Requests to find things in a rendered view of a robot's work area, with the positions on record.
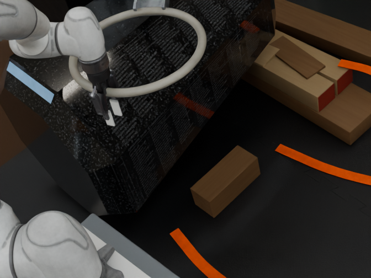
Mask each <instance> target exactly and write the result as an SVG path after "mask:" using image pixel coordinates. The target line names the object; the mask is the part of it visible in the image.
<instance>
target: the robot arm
mask: <svg viewBox="0 0 371 278"><path fill-rule="evenodd" d="M2 40H9V46H10V48H11V50H12V51H13V52H14V53H15V54H16V55H18V56H20V57H23V58H49V57H56V56H62V55H69V56H74V57H78V60H79V62H80V64H81V67H82V69H83V71H84V72H85V73H86V74H87V77H88V79H89V81H90V82H91V83H92V88H93V91H92V93H89V97H90V98H91V99H92V102H93V104H94V107H95V109H96V112H97V114H98V115H103V117H104V119H105V120H106V123H107V125H110V126H115V123H114V120H113V117H112V114H111V112H110V110H108V106H107V99H106V94H107V91H106V89H107V88H119V86H118V83H117V80H116V77H115V70H112V69H109V58H108V55H107V51H106V49H105V45H104V44H105V41H104V35H103V32H102V29H101V27H100V25H99V23H98V21H97V18H96V16H95V15H94V14H93V12H92V11H91V10H90V9H89V8H86V7H74V8H72V9H70V10H69V11H68V12H67V13H66V15H65V18H64V22H58V23H54V22H50V21H49V19H48V18H47V16H46V15H45V14H44V13H42V12H41V11H39V10H38V9H37V8H35V7H34V6H33V5H32V4H31V3H30V2H29V1H27V0H0V41H2ZM110 98H111V99H110V100H109V101H110V103H111V106H112V109H113V112H114V115H118V116H122V112H121V109H120V106H119V101H118V100H120V98H116V97H110ZM114 251H115V249H114V248H113V247H112V245H110V244H106V245H105V246H103V247H102V248H100V249H99V250H96V247H95V245H94V243H93V241H92V240H91V238H90V236H89V234H88V233H87V231H86V230H85V228H84V227H83V226H82V225H81V224H80V223H79V222H78V221H77V220H76V219H75V218H73V217H72V216H70V215H68V214H66V213H64V212H60V211H46V212H42V213H40V214H38V215H36V216H35V217H33V218H32V219H31V220H30V221H29V222H28V223H27V224H21V223H20V221H19V219H18V218H17V216H16V215H15V213H14V212H13V210H12V208H11V207H10V206H9V205H8V204H7V203H5V202H4V201H2V200H0V278H124V275H123V273H122V272H121V271H120V270H117V269H113V268H112V267H110V266H109V265H108V264H107V261H108V260H109V259H110V257H111V256H112V254H113V253H114Z"/></svg>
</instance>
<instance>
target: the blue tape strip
mask: <svg viewBox="0 0 371 278"><path fill-rule="evenodd" d="M7 71H8V72H9V73H11V74H12V75H13V76H15V77H16V78H17V79H19V80H20V81H21V82H23V83H24V84H25V85H27V86H28V87H29V88H30V89H32V90H33V91H34V92H36V93H37V94H39V95H40V96H41V97H42V98H44V99H45V100H46V101H48V102H49V103H51V102H52V99H53V97H54V94H53V93H52V92H50V91H49V90H48V89H46V88H45V87H44V86H42V85H41V84H40V83H38V82H37V81H36V80H34V79H33V78H31V76H29V75H27V74H26V73H25V72H23V71H22V70H21V69H20V68H18V67H17V66H16V65H14V64H13V63H11V62H9V65H8V67H7Z"/></svg>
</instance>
